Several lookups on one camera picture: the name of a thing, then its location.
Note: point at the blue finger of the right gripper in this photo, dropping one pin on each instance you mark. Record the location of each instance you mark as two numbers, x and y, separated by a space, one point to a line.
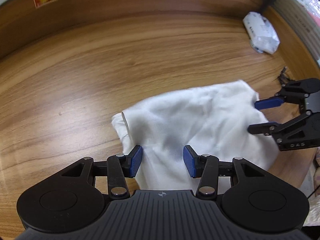
271 102
263 128

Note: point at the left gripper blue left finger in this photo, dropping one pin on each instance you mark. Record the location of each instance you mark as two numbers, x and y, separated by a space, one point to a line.
125 165

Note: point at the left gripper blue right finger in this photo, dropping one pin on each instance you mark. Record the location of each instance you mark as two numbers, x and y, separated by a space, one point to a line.
195 163

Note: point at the white satin polo shirt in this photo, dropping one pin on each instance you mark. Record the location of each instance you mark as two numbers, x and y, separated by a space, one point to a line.
212 120

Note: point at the white tissue pack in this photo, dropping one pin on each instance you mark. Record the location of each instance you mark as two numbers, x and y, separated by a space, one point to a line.
262 35

